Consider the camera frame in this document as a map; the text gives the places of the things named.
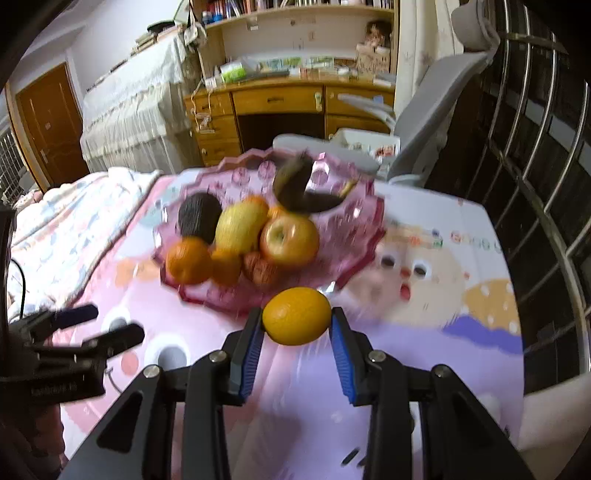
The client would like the yellow speckled pear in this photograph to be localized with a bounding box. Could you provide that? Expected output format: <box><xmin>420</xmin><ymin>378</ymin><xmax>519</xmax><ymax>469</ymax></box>
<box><xmin>215</xmin><ymin>199</ymin><xmax>269</xmax><ymax>257</ymax></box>

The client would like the yellow lemon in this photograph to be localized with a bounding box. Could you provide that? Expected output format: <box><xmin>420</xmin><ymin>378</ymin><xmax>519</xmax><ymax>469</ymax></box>
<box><xmin>262</xmin><ymin>287</ymin><xmax>332</xmax><ymax>346</ymax></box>

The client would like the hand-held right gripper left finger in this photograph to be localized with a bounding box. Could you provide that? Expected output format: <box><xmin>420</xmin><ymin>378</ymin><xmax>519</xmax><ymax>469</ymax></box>
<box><xmin>60</xmin><ymin>307</ymin><xmax>266</xmax><ymax>480</ymax></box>

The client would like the pastel patterned blanket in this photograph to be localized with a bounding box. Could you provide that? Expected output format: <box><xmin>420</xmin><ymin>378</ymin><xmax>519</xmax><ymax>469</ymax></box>
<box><xmin>9</xmin><ymin>167</ymin><xmax>162</xmax><ymax>319</ymax></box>

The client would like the cartoon printed tablecloth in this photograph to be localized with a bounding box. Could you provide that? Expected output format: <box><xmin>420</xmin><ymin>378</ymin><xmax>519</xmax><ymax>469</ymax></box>
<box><xmin>51</xmin><ymin>173</ymin><xmax>525</xmax><ymax>480</ymax></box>

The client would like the grey office chair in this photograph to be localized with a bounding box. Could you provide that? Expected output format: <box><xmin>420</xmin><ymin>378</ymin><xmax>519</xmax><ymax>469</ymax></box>
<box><xmin>272</xmin><ymin>0</ymin><xmax>502</xmax><ymax>185</ymax></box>

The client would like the doll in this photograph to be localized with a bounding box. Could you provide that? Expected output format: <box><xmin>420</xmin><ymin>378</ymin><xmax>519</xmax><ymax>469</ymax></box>
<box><xmin>365</xmin><ymin>21</ymin><xmax>391</xmax><ymax>47</ymax></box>

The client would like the blackened banana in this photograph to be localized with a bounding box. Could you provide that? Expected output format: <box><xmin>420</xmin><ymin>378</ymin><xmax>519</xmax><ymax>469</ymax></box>
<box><xmin>272</xmin><ymin>154</ymin><xmax>358</xmax><ymax>214</ymax></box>

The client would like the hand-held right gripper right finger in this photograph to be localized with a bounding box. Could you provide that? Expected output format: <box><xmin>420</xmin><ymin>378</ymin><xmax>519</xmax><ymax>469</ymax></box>
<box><xmin>329</xmin><ymin>307</ymin><xmax>536</xmax><ymax>480</ymax></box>

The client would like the green tissue pack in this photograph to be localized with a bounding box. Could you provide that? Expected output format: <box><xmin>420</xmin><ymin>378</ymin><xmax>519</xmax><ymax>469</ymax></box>
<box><xmin>219</xmin><ymin>60</ymin><xmax>247</xmax><ymax>84</ymax></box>

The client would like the wooden desk with drawers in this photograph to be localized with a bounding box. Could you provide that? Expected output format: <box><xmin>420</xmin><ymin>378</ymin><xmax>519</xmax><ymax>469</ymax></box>
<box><xmin>185</xmin><ymin>76</ymin><xmax>398</xmax><ymax>167</ymax></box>

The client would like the bed with white lace cover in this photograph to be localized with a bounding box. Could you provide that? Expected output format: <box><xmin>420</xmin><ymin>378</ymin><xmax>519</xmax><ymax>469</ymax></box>
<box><xmin>81</xmin><ymin>32</ymin><xmax>204</xmax><ymax>176</ymax></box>

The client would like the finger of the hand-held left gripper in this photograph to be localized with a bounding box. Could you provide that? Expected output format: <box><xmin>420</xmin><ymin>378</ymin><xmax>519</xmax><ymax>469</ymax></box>
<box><xmin>9</xmin><ymin>304</ymin><xmax>99</xmax><ymax>342</ymax></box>
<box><xmin>32</xmin><ymin>323</ymin><xmax>145</xmax><ymax>365</ymax></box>

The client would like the wooden lettered box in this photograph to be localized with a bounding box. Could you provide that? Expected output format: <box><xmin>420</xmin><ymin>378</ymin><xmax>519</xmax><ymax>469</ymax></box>
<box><xmin>355</xmin><ymin>44</ymin><xmax>391</xmax><ymax>75</ymax></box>

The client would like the white storage box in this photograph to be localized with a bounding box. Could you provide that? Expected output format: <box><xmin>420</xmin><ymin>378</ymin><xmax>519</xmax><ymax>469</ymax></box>
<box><xmin>330</xmin><ymin>128</ymin><xmax>402</xmax><ymax>162</ymax></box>

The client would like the brown wooden door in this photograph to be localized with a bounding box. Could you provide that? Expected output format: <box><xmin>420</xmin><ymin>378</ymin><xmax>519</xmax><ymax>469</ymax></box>
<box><xmin>14</xmin><ymin>62</ymin><xmax>90</xmax><ymax>192</ymax></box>

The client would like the pink plastic fruit plate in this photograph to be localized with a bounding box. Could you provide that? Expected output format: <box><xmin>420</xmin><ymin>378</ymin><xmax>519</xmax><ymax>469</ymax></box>
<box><xmin>152</xmin><ymin>148</ymin><xmax>387</xmax><ymax>315</ymax></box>

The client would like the white curtain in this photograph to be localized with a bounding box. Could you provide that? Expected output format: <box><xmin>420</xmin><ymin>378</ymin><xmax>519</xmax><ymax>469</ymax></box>
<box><xmin>397</xmin><ymin>0</ymin><xmax>462</xmax><ymax>116</ymax></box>

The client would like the reddish brown wrinkled fruit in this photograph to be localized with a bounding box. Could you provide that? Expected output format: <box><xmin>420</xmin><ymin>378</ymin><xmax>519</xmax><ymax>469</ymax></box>
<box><xmin>242</xmin><ymin>251</ymin><xmax>282</xmax><ymax>286</ymax></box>

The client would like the dark avocado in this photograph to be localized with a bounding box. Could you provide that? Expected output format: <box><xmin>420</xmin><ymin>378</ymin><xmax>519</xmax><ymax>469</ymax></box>
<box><xmin>178</xmin><ymin>193</ymin><xmax>223</xmax><ymax>244</ymax></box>

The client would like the yellow red apple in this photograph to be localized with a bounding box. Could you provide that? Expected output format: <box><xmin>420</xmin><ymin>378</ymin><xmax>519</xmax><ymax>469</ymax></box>
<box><xmin>259</xmin><ymin>215</ymin><xmax>320</xmax><ymax>271</ymax></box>

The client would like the person's bare leg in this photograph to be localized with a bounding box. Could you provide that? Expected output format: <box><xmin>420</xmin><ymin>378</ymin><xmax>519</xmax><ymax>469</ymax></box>
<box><xmin>519</xmin><ymin>376</ymin><xmax>591</xmax><ymax>453</ymax></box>

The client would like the black cable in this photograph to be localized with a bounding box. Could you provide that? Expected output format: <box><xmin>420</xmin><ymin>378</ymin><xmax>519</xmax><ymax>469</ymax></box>
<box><xmin>9</xmin><ymin>258</ymin><xmax>28</xmax><ymax>319</ymax></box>

